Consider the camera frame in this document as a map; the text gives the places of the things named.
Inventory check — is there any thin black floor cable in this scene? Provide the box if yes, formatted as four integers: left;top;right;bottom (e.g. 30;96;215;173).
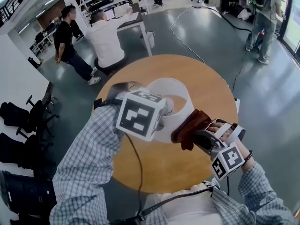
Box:
231;50;249;93

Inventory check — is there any black bead bracelet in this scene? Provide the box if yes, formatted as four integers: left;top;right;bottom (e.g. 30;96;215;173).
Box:
242;150;254;166

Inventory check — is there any black stool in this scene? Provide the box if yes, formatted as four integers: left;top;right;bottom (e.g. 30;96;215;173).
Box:
93;56;129;76

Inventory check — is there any white floor cable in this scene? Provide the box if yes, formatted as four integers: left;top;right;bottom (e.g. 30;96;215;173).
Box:
170;7;206;63

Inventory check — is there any black chest strap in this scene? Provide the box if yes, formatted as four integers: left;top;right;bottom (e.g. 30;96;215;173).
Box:
137;186;214;221

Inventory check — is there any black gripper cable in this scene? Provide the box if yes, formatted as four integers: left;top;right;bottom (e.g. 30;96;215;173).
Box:
126;134;144;218

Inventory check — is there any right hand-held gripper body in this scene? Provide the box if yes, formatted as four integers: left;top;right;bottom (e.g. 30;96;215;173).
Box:
192;118;247;181

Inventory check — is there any person's left forearm checked sleeve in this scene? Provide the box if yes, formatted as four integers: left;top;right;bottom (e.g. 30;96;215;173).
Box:
49;96;128;225

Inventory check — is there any black railing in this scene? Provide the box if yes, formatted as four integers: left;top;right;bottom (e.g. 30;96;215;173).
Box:
0;0;55;26

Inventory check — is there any person's torso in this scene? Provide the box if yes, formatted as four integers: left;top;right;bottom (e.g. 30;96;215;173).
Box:
140;178;237;225

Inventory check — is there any white desk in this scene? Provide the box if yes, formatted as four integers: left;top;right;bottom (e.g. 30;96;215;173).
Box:
116;10;153;56

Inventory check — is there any person's right hand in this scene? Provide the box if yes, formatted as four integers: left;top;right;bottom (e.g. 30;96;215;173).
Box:
207;123;232;139

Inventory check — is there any person's right forearm checked sleeve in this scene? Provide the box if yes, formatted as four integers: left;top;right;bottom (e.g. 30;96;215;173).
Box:
234;145;298;225

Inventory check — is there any white bag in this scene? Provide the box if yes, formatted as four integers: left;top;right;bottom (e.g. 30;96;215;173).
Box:
237;7;253;21

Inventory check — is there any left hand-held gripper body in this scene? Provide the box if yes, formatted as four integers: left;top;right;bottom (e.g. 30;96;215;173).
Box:
116;90;175;142

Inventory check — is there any thick black floor hose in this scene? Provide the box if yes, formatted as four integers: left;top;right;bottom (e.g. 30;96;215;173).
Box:
191;5;254;33

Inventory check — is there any dark red cloth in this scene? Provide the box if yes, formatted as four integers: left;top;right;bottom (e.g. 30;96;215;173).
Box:
170;109;212;151

